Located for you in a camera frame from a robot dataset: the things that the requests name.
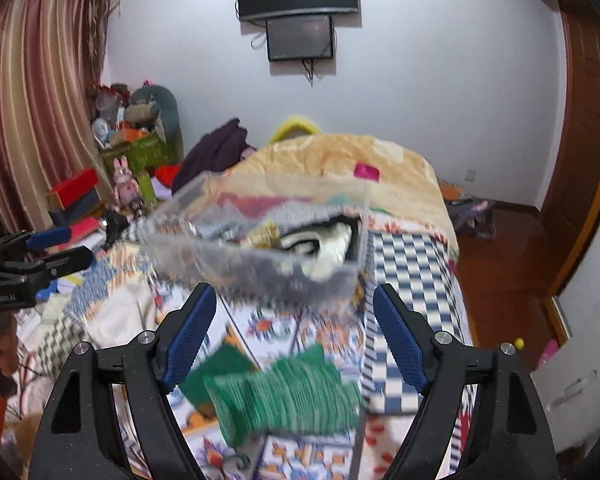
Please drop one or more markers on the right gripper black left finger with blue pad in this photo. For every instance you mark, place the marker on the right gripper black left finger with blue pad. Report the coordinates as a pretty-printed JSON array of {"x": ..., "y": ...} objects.
[{"x": 181, "y": 334}]

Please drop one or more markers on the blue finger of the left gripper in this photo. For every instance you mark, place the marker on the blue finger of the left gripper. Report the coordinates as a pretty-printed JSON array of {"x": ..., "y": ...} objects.
[{"x": 41, "y": 240}]

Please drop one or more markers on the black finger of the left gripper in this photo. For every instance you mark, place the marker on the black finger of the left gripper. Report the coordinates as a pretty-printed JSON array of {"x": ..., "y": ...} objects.
[{"x": 61, "y": 264}]

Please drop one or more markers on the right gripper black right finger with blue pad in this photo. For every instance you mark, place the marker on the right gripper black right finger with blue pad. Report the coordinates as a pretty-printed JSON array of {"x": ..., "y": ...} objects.
[{"x": 408, "y": 336}]

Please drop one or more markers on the black patterned soft pouch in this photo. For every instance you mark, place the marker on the black patterned soft pouch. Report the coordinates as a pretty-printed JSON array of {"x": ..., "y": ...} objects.
[{"x": 306, "y": 255}]

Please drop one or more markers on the person's hand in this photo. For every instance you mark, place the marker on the person's hand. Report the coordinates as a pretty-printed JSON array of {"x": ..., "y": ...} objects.
[{"x": 9, "y": 360}]

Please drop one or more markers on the red flat box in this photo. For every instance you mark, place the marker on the red flat box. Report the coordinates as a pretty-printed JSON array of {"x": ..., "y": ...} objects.
[{"x": 68, "y": 191}]

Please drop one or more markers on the colourful patterned bed sheet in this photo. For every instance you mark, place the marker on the colourful patterned bed sheet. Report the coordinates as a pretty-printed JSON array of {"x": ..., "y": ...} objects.
[{"x": 263, "y": 332}]

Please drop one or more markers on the blue white checkered cloth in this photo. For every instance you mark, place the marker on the blue white checkered cloth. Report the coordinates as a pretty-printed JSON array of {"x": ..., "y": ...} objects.
[{"x": 418, "y": 268}]

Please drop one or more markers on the pink bunny plush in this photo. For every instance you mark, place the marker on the pink bunny plush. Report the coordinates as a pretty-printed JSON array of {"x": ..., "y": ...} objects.
[{"x": 126, "y": 189}]

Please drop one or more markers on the green knitted cloth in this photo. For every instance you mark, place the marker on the green knitted cloth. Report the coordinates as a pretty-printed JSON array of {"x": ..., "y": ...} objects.
[{"x": 302, "y": 394}]

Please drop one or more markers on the green gift box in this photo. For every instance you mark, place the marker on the green gift box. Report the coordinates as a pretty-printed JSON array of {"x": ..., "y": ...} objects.
[{"x": 148, "y": 151}]

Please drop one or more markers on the grey bag on floor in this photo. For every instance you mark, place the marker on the grey bag on floor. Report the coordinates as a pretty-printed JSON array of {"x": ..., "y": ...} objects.
[{"x": 472, "y": 217}]

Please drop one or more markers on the pink slipper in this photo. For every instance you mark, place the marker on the pink slipper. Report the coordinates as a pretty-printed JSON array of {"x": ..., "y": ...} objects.
[{"x": 549, "y": 351}]

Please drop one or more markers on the clear plastic storage box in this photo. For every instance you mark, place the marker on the clear plastic storage box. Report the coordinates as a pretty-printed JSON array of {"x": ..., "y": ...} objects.
[{"x": 189, "y": 239}]

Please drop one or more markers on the orange fleece blanket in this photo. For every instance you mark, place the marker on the orange fleece blanket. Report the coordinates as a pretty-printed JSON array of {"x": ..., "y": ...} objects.
[{"x": 405, "y": 195}]

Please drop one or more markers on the grey green plush toy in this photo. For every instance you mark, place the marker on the grey green plush toy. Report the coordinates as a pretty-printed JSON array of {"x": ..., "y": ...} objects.
[{"x": 156, "y": 106}]

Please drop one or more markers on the dark purple clothing heap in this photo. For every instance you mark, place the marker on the dark purple clothing heap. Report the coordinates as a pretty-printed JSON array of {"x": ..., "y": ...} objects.
[{"x": 216, "y": 151}]

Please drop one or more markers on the pink striped curtain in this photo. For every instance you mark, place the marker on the pink striped curtain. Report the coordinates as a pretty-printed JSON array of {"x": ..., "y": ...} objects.
[{"x": 51, "y": 59}]

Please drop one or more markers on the brown wooden door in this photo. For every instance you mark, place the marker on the brown wooden door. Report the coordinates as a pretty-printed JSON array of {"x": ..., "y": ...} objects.
[{"x": 571, "y": 209}]

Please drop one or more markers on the wall power socket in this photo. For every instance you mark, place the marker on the wall power socket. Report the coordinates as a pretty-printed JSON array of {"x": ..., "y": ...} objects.
[{"x": 470, "y": 175}]

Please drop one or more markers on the small black wall monitor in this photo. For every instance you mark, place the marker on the small black wall monitor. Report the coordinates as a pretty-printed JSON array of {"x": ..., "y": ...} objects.
[{"x": 307, "y": 37}]

